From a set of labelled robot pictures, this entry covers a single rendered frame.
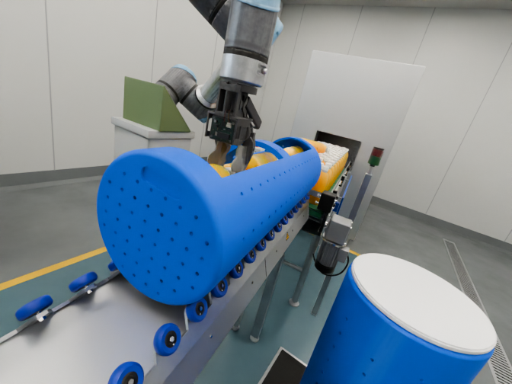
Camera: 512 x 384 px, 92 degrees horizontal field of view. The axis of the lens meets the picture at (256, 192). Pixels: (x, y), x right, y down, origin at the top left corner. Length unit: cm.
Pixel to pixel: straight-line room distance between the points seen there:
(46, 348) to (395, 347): 58
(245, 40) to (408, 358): 64
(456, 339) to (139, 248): 58
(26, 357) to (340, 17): 593
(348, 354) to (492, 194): 508
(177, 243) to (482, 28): 552
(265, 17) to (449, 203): 519
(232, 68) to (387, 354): 61
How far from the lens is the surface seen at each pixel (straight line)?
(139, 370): 44
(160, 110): 136
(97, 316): 56
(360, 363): 64
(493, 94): 550
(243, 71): 51
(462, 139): 541
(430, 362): 60
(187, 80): 157
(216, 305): 58
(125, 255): 54
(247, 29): 52
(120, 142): 157
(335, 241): 141
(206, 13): 67
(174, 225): 42
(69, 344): 54
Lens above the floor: 134
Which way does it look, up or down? 19 degrees down
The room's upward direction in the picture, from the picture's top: 13 degrees clockwise
